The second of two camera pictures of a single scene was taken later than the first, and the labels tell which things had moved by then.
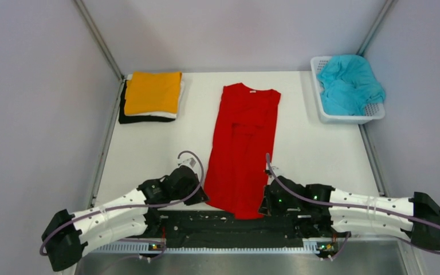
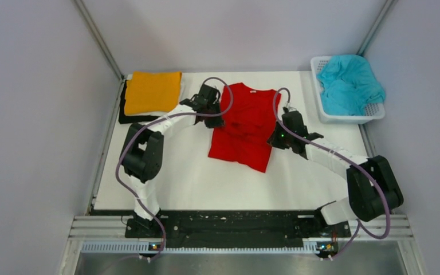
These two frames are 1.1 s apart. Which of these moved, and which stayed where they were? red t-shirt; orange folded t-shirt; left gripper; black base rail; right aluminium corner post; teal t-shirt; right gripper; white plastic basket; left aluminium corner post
Moved: right gripper; left gripper; red t-shirt
Stayed: black base rail; white plastic basket; orange folded t-shirt; right aluminium corner post; teal t-shirt; left aluminium corner post
